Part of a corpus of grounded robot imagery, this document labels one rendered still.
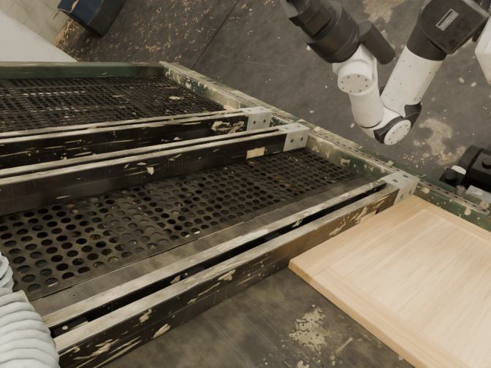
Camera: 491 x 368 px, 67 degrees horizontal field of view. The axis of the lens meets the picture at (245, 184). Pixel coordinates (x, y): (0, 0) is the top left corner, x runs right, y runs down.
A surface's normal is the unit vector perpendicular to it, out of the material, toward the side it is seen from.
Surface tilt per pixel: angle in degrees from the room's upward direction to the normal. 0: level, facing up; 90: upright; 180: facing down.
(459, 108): 0
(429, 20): 54
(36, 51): 90
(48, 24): 90
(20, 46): 90
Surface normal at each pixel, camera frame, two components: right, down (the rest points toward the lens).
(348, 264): 0.17, -0.87
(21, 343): 0.66, -0.48
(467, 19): -0.51, 0.58
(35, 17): 0.64, 0.48
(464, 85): -0.51, -0.32
